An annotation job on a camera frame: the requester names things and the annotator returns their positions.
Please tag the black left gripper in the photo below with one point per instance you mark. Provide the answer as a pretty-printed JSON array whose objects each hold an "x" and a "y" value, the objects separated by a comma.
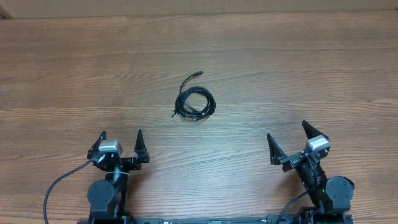
[{"x": 139, "y": 149}]

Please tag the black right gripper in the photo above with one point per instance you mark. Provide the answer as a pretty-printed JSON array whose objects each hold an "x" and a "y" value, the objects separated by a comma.
[{"x": 277, "y": 156}]

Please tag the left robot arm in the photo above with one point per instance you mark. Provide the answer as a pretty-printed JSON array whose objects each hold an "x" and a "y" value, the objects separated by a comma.
[{"x": 108, "y": 196}]

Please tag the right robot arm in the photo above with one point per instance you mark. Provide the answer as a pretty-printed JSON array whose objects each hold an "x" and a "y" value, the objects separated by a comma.
[{"x": 331, "y": 197}]

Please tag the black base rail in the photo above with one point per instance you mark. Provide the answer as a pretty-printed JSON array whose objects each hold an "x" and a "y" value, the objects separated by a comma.
[{"x": 211, "y": 221}]

